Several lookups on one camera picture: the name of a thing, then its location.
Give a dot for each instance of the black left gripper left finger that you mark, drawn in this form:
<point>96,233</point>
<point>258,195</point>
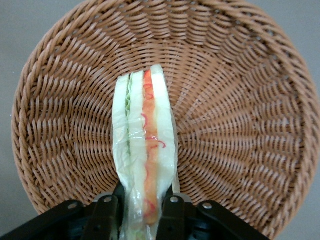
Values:
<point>105,217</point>

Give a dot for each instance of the triangle sandwich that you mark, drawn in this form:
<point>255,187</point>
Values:
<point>150,140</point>

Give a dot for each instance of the round brown wicker basket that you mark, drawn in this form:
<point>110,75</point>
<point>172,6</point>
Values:
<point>237,112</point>

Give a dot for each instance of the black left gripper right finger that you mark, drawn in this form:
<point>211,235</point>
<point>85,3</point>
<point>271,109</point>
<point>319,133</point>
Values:
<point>173,217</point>

